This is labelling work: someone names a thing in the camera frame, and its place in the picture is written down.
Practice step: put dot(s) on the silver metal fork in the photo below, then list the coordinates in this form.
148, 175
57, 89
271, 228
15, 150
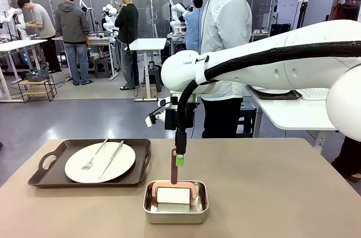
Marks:
88, 165

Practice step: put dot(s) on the rectangular stainless steel container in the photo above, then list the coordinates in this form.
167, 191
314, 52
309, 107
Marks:
175, 216

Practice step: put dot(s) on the brown cardboard box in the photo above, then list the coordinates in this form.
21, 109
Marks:
149, 91

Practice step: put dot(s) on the person in blue shirt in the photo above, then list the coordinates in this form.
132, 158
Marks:
193, 23

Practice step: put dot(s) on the white power outlet strip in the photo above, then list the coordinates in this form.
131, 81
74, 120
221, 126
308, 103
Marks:
320, 142

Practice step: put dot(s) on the person in beige t-shirt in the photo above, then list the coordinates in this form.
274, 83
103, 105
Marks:
42, 21

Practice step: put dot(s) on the white device on black stand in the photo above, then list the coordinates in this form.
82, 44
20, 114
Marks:
82, 3

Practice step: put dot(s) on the cluttered white work table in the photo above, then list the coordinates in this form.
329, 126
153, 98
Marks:
98, 41

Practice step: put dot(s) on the dark brown serving tray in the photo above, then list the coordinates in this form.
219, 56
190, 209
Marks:
293, 95
135, 147

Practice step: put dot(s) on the black equipment cases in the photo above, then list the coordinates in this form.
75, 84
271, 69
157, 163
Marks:
280, 30

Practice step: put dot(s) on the white side table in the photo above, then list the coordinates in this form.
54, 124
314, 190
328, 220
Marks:
296, 114

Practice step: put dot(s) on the long white work table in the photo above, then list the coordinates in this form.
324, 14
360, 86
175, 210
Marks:
17, 44

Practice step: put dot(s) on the black clothes rack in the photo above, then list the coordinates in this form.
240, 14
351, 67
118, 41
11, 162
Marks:
349, 0

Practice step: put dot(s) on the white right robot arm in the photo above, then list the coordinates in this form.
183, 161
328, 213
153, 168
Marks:
253, 63

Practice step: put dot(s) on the orange hanging garment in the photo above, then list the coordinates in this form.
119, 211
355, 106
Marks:
337, 12

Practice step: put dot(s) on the grey door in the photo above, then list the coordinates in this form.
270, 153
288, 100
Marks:
318, 9

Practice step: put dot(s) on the dark grey plastic stool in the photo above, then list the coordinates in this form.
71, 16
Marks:
154, 80

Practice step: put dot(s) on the black hanging garment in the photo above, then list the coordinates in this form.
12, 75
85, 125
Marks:
349, 13

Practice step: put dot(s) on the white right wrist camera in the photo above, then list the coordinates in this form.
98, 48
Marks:
151, 121

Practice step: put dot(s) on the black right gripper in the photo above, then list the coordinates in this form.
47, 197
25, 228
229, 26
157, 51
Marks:
170, 119

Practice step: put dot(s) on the round white dinner plate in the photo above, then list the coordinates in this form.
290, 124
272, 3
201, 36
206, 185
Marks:
121, 164
270, 90

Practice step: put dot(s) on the person in grey hoodie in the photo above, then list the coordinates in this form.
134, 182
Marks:
72, 21

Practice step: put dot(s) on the grey plastic step stool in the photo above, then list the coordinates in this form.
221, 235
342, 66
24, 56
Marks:
102, 68

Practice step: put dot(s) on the person in dark green sweater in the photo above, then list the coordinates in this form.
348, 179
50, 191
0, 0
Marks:
127, 18

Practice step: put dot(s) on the pink lint roller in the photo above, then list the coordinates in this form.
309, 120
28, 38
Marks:
173, 197

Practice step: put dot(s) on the person in black trousers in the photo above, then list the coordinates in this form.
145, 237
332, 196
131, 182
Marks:
349, 159

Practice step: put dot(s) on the black stand with white box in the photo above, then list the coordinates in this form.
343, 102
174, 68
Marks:
303, 0

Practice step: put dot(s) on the black plastic stool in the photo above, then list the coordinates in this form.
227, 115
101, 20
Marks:
248, 119

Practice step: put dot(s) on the white shoe shelf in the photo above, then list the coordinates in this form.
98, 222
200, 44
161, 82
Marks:
260, 36

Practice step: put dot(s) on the wooden shelf with black frame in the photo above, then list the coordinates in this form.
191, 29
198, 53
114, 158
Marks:
36, 91

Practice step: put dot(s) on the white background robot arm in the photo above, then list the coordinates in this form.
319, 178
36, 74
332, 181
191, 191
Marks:
177, 9
108, 25
19, 28

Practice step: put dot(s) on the slim silver table knife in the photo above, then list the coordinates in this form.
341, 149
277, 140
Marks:
111, 159

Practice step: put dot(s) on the person in white jacket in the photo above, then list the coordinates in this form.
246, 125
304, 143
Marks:
225, 18

